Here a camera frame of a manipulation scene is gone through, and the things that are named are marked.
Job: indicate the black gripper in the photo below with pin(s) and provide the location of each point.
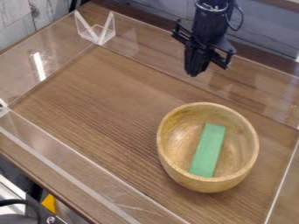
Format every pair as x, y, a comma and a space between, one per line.
214, 18

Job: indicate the green foam block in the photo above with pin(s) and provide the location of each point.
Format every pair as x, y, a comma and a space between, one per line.
206, 156

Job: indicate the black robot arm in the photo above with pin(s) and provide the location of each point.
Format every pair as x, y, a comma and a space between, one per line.
206, 44

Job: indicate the brown wooden bowl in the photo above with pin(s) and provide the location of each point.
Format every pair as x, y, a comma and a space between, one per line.
178, 138

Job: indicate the black and yellow base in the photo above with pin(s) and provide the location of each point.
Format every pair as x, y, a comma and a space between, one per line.
46, 206

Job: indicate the clear acrylic corner bracket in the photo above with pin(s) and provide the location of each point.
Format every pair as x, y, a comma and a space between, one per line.
98, 34

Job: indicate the clear acrylic front wall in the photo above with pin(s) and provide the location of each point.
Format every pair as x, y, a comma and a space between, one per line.
104, 198

